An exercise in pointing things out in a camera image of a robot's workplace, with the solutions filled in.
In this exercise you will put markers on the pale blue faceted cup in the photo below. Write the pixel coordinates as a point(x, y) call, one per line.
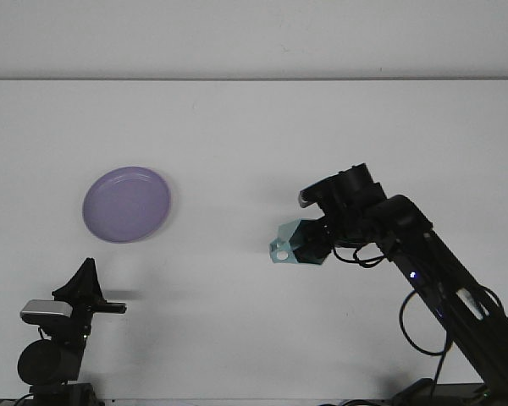
point(287, 234)

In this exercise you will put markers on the pale purple round plate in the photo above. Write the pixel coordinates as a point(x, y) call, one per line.
point(127, 205)

